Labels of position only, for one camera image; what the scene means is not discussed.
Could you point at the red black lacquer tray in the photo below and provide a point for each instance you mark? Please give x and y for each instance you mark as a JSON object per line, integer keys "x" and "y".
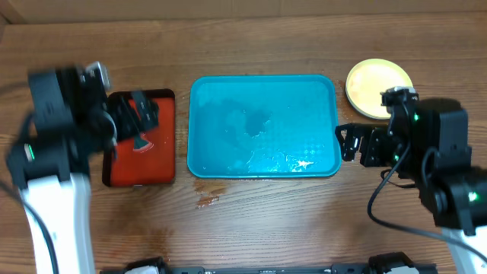
{"x": 123, "y": 167}

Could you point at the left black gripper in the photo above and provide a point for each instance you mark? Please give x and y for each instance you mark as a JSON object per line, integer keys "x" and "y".
{"x": 119, "y": 116}

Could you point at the teal plastic serving tray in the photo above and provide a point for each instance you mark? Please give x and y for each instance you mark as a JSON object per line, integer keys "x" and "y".
{"x": 263, "y": 126}

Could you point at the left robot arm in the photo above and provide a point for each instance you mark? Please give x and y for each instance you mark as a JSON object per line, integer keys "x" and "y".
{"x": 72, "y": 119}

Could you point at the yellow plate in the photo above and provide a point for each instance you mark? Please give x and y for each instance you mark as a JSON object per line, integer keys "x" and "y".
{"x": 368, "y": 79}

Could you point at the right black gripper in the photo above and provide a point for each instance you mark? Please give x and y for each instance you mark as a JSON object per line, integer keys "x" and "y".
{"x": 369, "y": 148}

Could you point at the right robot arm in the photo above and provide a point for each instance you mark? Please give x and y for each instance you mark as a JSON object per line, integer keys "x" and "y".
{"x": 426, "y": 141}

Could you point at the green pink dish sponge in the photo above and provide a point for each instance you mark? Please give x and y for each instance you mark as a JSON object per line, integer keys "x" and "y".
{"x": 141, "y": 143}

